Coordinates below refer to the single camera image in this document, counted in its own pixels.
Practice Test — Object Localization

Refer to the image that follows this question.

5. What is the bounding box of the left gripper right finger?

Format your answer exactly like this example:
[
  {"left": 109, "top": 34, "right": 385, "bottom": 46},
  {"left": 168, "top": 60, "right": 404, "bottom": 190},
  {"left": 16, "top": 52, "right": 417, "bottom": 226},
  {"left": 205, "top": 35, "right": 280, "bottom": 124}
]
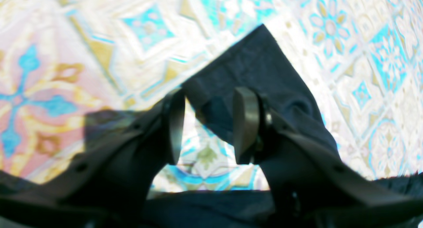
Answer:
[{"left": 233, "top": 87, "right": 423, "bottom": 228}]

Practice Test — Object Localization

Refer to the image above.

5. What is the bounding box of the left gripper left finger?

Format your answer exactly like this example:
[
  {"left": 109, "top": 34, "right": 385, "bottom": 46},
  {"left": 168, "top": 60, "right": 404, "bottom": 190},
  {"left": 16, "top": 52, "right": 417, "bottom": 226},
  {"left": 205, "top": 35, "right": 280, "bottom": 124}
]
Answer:
[{"left": 1, "top": 88, "right": 185, "bottom": 228}]

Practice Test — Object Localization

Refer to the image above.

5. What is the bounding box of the black t-shirt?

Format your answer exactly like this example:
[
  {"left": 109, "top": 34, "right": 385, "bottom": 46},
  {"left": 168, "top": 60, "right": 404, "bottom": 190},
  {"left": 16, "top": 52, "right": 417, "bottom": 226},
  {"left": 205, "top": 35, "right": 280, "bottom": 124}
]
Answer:
[{"left": 1, "top": 25, "right": 422, "bottom": 228}]

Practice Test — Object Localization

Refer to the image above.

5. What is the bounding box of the patterned tablecloth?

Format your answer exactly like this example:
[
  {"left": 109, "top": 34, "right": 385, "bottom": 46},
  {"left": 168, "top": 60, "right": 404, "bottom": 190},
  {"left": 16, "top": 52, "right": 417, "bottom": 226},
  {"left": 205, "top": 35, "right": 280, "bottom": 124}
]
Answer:
[{"left": 1, "top": 0, "right": 422, "bottom": 183}]

